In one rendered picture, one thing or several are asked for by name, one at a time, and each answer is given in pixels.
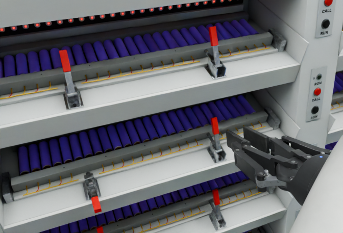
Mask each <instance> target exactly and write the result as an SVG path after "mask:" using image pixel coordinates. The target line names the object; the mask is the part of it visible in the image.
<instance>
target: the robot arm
mask: <svg viewBox="0 0 343 233"><path fill-rule="evenodd" d="M226 137H227V146H228V147H229V148H231V149H232V151H233V152H234V161H235V165H236V166H237V167H238V168H239V169H240V170H241V171H242V172H243V173H244V174H245V175H246V176H247V177H248V178H250V179H251V180H252V181H253V182H254V183H255V184H256V187H257V190H258V192H261V193H263V192H266V191H267V189H266V188H267V187H271V186H278V188H280V189H281V190H284V191H288V192H290V193H291V194H292V195H293V196H294V198H295V199H296V201H297V202H298V203H299V204H300V205H301V206H302V208H301V210H300V212H299V214H298V216H297V218H296V220H295V222H294V224H293V226H292V228H291V230H290V232H289V233H343V135H342V136H341V138H340V139H339V141H338V142H337V144H336V145H335V146H334V148H333V150H329V149H323V148H320V147H317V146H314V145H311V144H309V143H306V142H303V141H300V140H298V139H295V138H292V137H289V136H282V137H281V139H278V138H276V137H269V136H267V135H264V134H262V133H260V132H258V131H256V130H254V129H252V128H250V127H248V126H244V127H243V137H244V138H243V137H241V136H239V135H237V134H235V133H234V132H232V131H226ZM289 144H291V147H290V146H289ZM251 146H252V147H251ZM253 147H254V148H253ZM270 150H271V154H268V153H270Z"/></svg>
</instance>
